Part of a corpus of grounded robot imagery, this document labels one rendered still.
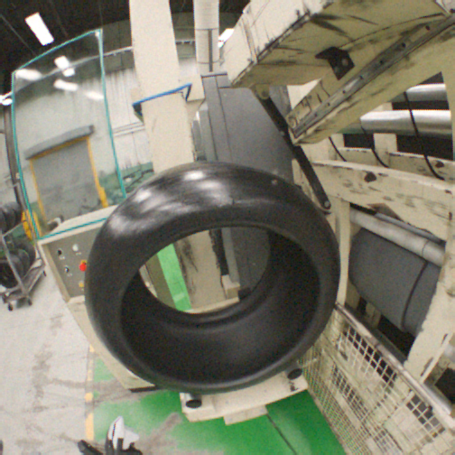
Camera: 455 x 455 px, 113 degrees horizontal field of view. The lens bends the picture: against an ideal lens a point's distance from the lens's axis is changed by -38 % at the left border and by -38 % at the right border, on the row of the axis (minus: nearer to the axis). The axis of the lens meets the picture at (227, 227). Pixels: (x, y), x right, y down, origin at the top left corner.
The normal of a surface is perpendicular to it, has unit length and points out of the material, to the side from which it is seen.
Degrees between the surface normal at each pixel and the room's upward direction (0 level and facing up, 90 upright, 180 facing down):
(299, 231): 82
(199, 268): 90
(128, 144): 90
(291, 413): 0
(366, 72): 90
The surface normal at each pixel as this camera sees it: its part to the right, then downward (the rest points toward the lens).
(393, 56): -0.96, 0.24
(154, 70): 0.22, 0.30
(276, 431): -0.18, -0.92
